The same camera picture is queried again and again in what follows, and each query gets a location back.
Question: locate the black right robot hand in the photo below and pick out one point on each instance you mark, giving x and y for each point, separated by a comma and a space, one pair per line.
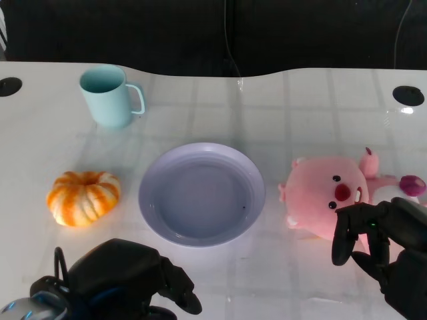
390, 233

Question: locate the lavender plastic plate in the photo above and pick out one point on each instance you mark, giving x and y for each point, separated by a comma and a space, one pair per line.
202, 194

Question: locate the light blue plastic mug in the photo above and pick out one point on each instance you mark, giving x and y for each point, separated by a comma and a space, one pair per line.
108, 96

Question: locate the black table grommet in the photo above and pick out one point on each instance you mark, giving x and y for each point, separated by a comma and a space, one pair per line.
408, 96
9, 86

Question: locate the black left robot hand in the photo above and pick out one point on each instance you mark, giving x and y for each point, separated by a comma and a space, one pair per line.
123, 270

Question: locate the orange white striped pumpkin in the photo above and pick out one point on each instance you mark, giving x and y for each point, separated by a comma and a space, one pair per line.
83, 197

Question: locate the pink plush doll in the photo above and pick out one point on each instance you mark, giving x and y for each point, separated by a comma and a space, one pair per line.
325, 191

